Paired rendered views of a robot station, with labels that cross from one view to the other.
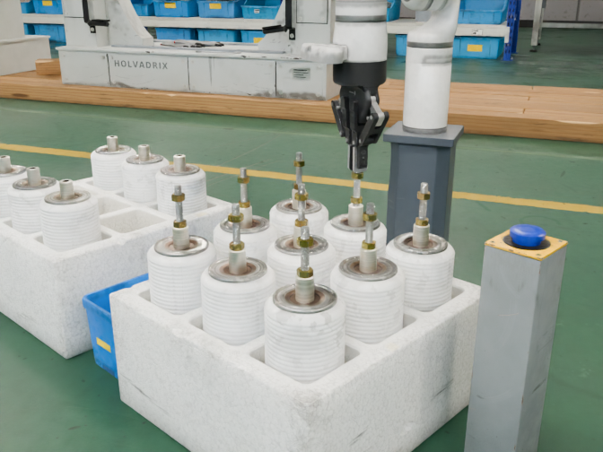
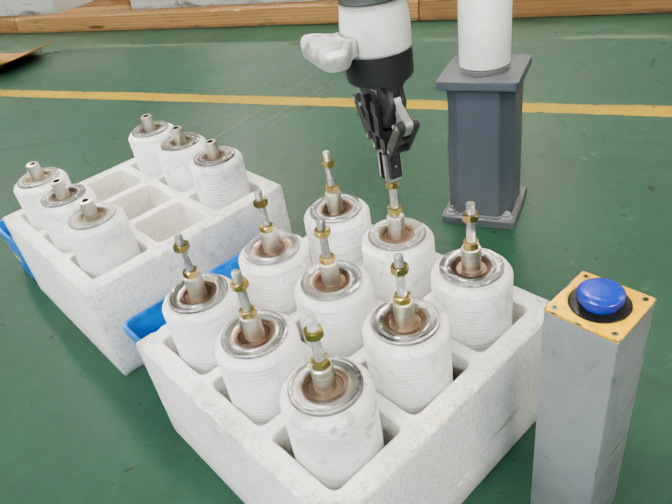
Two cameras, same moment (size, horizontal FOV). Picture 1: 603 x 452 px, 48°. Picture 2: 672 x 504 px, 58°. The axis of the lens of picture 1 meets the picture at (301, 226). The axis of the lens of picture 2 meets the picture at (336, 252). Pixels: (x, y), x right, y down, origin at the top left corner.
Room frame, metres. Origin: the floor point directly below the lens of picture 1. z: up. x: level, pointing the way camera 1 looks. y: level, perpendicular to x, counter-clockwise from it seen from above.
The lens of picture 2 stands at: (0.31, -0.10, 0.69)
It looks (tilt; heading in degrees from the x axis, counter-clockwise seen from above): 35 degrees down; 9
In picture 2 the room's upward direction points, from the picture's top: 10 degrees counter-clockwise
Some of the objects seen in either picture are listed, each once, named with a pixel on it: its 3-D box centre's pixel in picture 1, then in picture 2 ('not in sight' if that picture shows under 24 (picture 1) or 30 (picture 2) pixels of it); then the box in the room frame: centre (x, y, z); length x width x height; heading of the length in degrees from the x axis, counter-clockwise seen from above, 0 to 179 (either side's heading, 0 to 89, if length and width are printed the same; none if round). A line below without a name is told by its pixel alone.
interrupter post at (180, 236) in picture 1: (180, 237); (195, 285); (0.87, 0.17, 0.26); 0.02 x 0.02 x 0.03
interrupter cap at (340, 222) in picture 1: (354, 223); (396, 234); (0.97, -0.08, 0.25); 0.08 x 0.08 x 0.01
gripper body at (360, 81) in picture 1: (359, 88); (381, 83); (0.96, -0.08, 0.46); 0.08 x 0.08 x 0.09
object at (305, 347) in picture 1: (304, 366); (338, 443); (0.71, 0.00, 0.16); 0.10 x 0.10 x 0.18
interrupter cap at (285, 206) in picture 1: (299, 206); (335, 208); (1.04, 0.00, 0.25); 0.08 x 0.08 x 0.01
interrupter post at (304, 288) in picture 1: (304, 288); (323, 376); (0.71, 0.00, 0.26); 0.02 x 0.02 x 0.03
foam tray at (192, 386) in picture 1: (301, 346); (348, 373); (0.88, 0.00, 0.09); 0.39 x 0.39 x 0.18; 46
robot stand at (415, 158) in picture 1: (420, 196); (484, 142); (1.41, -0.26, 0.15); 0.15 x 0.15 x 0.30; 69
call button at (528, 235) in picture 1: (527, 237); (600, 298); (0.73, -0.26, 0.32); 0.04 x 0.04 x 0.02
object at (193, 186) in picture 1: (183, 214); (226, 200); (1.27, 0.23, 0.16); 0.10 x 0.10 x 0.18
